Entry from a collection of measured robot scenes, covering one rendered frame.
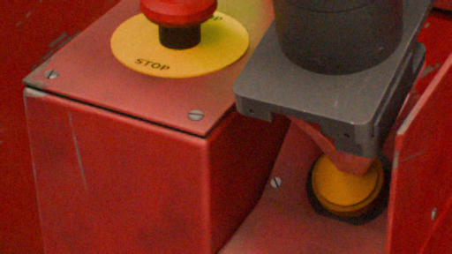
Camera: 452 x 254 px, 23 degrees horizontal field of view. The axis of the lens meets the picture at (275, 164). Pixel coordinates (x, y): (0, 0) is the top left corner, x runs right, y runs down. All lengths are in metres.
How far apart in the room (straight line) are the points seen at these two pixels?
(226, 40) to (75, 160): 0.10
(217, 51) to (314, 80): 0.10
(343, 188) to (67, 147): 0.14
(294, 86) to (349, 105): 0.03
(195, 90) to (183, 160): 0.04
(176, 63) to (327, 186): 0.10
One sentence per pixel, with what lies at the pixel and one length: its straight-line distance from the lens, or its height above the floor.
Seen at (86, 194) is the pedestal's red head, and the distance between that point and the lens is 0.58.
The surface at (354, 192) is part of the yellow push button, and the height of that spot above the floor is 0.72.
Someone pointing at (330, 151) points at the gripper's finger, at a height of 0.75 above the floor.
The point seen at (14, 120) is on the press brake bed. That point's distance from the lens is 1.00.
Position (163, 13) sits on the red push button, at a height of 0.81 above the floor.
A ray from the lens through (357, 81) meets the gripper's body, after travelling 0.49.
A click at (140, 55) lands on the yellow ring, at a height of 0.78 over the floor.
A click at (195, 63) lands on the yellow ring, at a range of 0.57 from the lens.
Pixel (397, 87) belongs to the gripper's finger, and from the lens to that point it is 0.50.
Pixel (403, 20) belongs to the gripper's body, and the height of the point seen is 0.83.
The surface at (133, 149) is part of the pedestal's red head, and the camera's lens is 0.55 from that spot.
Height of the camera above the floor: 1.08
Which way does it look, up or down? 36 degrees down
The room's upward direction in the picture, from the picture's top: 1 degrees clockwise
